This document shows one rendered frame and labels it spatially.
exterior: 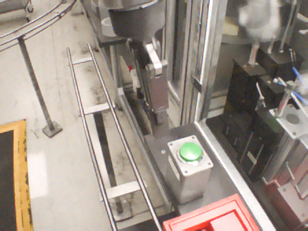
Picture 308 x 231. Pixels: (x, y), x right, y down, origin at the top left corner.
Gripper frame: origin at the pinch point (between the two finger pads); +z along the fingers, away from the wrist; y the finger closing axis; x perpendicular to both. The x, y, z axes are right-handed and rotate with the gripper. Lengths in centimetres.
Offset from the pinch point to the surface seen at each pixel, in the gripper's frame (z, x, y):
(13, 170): 81, 84, 102
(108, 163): 49, 15, 45
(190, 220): 14.3, 0.5, -12.4
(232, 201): 15.2, -8.3, -11.7
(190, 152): 6.0, -3.7, -4.3
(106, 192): 24.1, 15.3, 8.9
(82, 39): 62, 14, 266
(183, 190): 12.6, -0.7, -6.8
